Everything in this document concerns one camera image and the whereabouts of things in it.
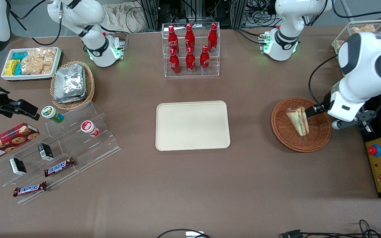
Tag red tartan cookie box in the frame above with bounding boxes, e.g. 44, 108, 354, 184
0, 123, 40, 163

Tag small black box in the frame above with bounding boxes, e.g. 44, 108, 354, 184
37, 143, 55, 161
9, 158, 27, 176

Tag black cable connector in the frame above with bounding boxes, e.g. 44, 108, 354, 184
280, 229, 304, 238

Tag clear acrylic stepped display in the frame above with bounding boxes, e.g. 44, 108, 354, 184
0, 101, 121, 205

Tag beige cloth bag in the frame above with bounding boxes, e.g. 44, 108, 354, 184
102, 3, 145, 34

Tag white wire rack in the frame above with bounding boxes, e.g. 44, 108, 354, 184
331, 19, 381, 55

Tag yellow snack pack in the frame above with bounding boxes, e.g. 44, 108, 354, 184
4, 59, 19, 76

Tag beige plastic tray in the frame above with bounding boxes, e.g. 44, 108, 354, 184
156, 100, 231, 151

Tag green lidded snack cup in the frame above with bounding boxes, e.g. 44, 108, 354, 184
41, 106, 65, 124

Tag triangular sandwich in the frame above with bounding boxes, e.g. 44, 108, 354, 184
285, 106, 310, 137

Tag red lidded snack cup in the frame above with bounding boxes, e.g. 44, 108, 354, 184
80, 120, 101, 137

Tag silver foil pack stack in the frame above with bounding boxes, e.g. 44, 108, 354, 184
53, 64, 87, 104

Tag black tangled cables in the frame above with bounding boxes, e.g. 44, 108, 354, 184
301, 219, 381, 238

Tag red emergency stop button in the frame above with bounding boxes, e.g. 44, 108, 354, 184
368, 144, 381, 158

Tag grey metal equipment rack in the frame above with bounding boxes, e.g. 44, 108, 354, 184
137, 0, 248, 31

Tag red cola bottle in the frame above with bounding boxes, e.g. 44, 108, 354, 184
208, 23, 218, 53
185, 24, 195, 53
185, 47, 196, 74
169, 49, 181, 75
199, 46, 210, 73
167, 26, 180, 55

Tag black looped cable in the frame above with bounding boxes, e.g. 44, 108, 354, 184
157, 229, 211, 238

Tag white rectangular snack tray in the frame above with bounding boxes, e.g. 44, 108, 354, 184
1, 47, 62, 82

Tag oval wicker basket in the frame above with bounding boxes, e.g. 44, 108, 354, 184
50, 60, 95, 111

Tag brown Snickers bar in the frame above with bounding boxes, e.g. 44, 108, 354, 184
44, 157, 75, 178
13, 181, 48, 198

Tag brown round wicker basket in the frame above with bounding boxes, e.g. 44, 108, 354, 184
271, 97, 332, 153

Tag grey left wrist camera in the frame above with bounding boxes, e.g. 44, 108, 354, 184
331, 111, 376, 133

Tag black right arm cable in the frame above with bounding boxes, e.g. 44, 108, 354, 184
9, 0, 63, 46

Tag clear acrylic bottle rack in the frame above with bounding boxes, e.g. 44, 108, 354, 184
162, 22, 221, 78

